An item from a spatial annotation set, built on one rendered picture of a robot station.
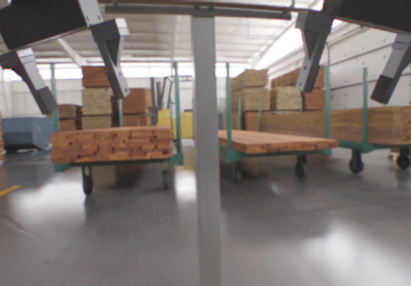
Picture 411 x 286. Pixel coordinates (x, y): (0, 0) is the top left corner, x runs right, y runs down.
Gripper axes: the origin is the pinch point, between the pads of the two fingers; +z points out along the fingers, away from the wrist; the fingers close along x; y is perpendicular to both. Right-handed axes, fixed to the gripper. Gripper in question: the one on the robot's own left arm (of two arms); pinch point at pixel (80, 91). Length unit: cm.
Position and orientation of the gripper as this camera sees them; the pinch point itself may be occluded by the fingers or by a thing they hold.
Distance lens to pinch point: 40.6
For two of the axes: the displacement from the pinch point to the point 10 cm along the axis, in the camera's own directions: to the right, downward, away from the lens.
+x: -9.8, 1.5, 1.6
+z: 2.1, 8.7, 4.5
